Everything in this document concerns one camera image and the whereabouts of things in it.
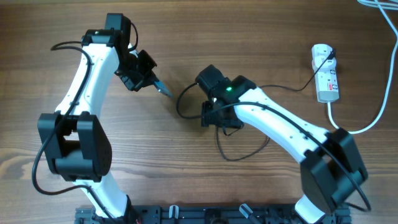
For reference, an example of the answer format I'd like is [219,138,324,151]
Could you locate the black USB charging cable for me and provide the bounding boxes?
[215,49,336,162]

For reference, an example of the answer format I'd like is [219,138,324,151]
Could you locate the blue Galaxy smartphone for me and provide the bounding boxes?
[157,82,172,98]

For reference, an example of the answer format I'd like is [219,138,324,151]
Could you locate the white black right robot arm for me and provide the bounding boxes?
[195,65,368,223]

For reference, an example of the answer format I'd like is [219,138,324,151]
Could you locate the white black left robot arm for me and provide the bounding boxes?
[37,13,170,223]

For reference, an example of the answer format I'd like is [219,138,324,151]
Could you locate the white USB charger plug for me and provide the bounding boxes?
[312,52,336,72]

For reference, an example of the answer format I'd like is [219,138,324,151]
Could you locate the white power strip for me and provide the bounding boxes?
[312,44,340,103]

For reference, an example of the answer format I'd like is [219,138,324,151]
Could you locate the white power strip cord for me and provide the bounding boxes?
[326,0,398,135]

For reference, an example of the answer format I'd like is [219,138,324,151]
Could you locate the white cables at corner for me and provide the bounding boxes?
[356,0,398,11]

